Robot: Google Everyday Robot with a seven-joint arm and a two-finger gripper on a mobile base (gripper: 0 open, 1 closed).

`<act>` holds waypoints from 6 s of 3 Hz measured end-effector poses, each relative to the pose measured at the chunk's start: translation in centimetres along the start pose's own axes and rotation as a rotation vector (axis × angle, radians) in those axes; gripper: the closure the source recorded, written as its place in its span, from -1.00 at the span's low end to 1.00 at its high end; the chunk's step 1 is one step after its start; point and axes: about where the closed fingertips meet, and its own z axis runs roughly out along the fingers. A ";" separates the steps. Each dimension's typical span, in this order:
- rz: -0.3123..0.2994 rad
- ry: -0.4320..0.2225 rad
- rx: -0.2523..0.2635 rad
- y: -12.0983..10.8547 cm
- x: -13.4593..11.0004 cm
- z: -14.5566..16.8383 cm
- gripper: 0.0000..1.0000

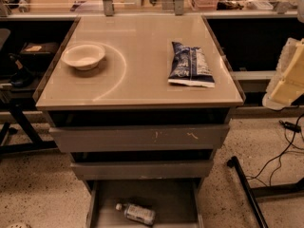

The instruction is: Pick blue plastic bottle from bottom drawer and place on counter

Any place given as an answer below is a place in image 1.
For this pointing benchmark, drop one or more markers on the clear blue plastic bottle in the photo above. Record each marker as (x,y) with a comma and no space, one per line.
(137,213)

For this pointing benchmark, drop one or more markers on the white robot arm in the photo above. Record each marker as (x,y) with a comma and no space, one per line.
(287,84)

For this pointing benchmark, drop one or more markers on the grey drawer cabinet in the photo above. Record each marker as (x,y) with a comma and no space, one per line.
(130,86)

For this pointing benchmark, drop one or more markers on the top grey drawer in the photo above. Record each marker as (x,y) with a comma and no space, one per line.
(139,138)

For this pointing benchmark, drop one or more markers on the middle grey drawer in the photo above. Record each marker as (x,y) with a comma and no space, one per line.
(141,170)

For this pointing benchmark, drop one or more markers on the bottom open grey drawer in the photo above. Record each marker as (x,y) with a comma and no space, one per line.
(174,201)

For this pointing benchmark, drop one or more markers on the blue snack bag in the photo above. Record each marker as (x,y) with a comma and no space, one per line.
(189,67)

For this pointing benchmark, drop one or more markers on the white bowl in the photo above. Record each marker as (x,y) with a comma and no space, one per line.
(83,56)

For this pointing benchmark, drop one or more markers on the black stand leg right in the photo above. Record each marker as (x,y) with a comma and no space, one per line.
(266,192)

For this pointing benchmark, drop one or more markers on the dark box on shelf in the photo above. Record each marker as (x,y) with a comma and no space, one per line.
(39,50)

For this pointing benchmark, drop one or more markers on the black power adapter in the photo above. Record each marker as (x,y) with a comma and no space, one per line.
(291,126)

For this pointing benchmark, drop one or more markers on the black table frame left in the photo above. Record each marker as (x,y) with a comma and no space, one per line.
(15,101)

